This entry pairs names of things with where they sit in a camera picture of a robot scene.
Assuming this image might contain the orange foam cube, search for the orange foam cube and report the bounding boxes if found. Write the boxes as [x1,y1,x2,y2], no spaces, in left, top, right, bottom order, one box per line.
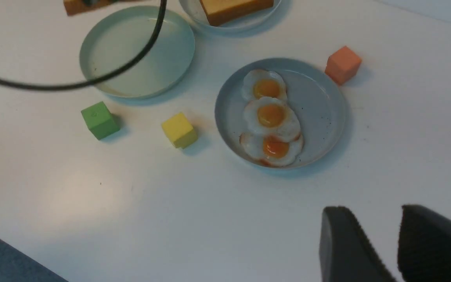
[324,46,362,85]

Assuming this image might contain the large grey egg plate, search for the large grey egg plate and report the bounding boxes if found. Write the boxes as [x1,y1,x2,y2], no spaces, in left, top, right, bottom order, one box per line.
[215,58,347,171]

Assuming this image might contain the yellow foam cube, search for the yellow foam cube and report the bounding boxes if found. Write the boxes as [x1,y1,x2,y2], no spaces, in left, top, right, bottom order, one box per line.
[161,112,198,149]

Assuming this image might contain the black camera cable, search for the black camera cable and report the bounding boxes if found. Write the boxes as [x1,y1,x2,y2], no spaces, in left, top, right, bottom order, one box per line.
[0,0,168,91]

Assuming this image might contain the large green empty plate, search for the large green empty plate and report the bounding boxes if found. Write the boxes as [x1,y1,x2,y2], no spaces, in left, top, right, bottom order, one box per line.
[79,5,195,99]

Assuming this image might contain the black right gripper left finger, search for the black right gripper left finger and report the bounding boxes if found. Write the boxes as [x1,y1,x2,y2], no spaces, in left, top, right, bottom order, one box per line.
[319,206,396,282]

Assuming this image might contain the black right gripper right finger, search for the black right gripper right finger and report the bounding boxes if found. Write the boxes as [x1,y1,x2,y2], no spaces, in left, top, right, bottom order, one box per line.
[397,204,451,282]

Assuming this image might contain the small blue bread plate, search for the small blue bread plate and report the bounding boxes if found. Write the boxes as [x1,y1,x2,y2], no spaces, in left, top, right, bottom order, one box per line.
[179,0,283,34]

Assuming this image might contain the green foam cube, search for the green foam cube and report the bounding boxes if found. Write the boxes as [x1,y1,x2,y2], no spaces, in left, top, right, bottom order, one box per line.
[81,101,121,140]

